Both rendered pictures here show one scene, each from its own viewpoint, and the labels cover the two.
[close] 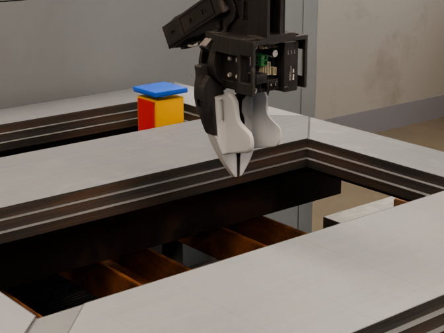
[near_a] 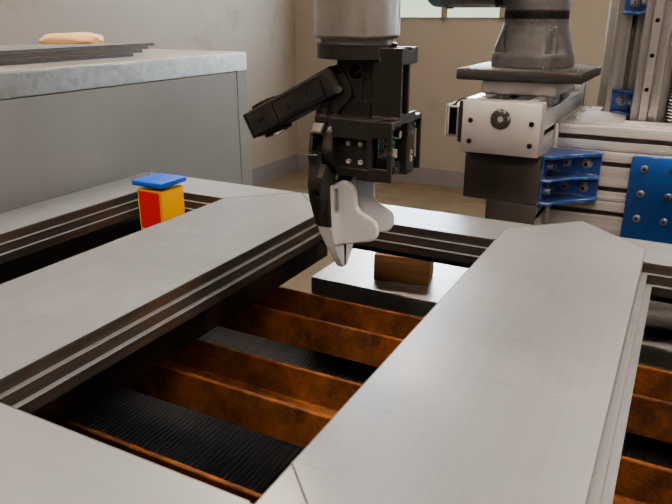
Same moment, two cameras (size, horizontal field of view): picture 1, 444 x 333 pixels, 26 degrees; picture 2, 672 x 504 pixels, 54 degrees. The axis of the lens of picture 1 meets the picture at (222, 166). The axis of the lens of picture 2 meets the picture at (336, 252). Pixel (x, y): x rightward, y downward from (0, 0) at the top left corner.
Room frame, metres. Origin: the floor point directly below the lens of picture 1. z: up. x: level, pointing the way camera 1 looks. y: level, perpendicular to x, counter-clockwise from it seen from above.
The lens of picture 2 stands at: (0.39, 0.23, 1.13)
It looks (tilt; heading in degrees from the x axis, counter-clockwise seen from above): 20 degrees down; 337
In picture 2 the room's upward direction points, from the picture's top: straight up
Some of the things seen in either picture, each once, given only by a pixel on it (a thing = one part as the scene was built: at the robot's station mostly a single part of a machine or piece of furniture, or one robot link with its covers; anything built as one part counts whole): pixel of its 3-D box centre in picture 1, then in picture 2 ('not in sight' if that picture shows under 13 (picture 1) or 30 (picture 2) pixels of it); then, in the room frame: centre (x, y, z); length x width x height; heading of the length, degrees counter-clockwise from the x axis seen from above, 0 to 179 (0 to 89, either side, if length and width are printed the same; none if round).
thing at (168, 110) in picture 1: (161, 156); (165, 244); (1.43, 0.09, 0.78); 0.05 x 0.05 x 0.19; 39
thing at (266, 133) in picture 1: (259, 133); (365, 219); (0.95, -0.04, 0.94); 0.06 x 0.03 x 0.09; 39
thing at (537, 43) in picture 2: not in sight; (534, 38); (1.43, -0.61, 1.09); 0.15 x 0.15 x 0.10
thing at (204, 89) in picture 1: (217, 90); (327, 178); (0.94, 0.00, 0.99); 0.05 x 0.02 x 0.09; 129
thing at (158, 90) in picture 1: (160, 93); (159, 184); (1.43, 0.09, 0.88); 0.06 x 0.06 x 0.02; 39
